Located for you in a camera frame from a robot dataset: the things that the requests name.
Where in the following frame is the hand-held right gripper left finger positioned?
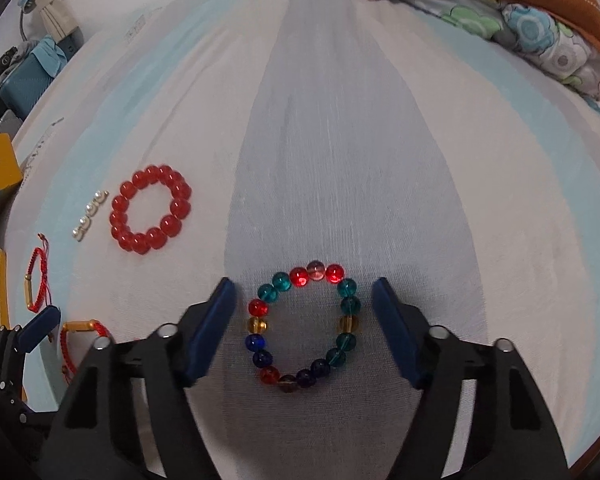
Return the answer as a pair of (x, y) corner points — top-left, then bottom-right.
(39, 276), (238, 480)

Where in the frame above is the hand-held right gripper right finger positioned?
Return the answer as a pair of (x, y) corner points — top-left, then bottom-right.
(371, 276), (571, 480)

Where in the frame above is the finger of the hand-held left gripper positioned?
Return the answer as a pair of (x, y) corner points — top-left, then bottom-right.
(0, 305), (62, 361)

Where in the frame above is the red string bracelet gold tube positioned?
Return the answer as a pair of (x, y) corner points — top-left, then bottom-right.
(59, 319), (112, 386)
(22, 232), (51, 311)

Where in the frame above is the multicolour glass bead bracelet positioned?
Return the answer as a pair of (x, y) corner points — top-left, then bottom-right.
(244, 260), (362, 393)

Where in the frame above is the white pearl bead bracelet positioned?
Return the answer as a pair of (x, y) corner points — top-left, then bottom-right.
(71, 189), (111, 242)

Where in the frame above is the red bead bracelet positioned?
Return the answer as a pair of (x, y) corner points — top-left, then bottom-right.
(109, 164), (193, 256)

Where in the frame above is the blue suitcase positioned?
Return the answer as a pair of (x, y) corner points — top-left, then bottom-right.
(0, 35), (63, 121)

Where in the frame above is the black headset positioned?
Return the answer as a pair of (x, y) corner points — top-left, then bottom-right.
(0, 46), (22, 82)

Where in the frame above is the light blue cloth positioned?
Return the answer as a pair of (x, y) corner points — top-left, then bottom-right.
(30, 35), (65, 75)

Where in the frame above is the beige curtain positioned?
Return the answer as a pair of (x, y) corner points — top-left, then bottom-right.
(40, 0), (83, 41)

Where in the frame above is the blue desk lamp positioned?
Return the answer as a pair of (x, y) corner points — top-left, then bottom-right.
(17, 0), (37, 41)

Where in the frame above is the floral blanket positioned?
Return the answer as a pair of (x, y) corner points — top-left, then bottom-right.
(390, 0), (600, 116)

